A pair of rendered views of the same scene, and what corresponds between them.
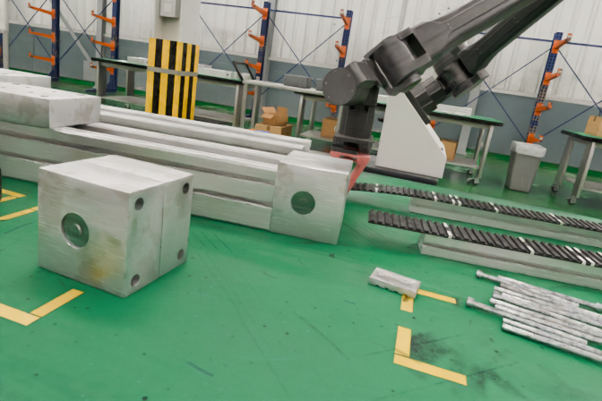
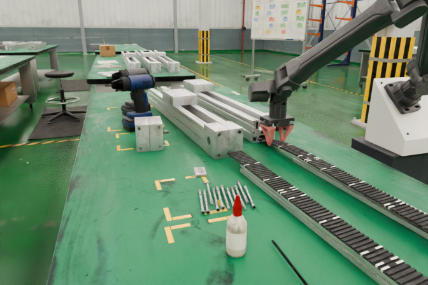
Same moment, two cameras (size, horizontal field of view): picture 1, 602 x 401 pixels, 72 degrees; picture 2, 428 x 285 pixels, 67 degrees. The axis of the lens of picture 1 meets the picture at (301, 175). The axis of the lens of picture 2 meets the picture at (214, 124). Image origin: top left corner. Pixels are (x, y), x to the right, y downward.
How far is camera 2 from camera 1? 87 cm
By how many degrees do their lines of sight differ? 55
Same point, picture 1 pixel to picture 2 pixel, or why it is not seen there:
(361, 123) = (272, 111)
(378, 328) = (168, 176)
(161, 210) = (148, 132)
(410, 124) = (383, 113)
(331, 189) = (213, 136)
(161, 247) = (150, 142)
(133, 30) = not seen: hidden behind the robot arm
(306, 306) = (165, 166)
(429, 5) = not seen: outside the picture
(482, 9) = (318, 49)
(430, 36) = (292, 67)
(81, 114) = (187, 101)
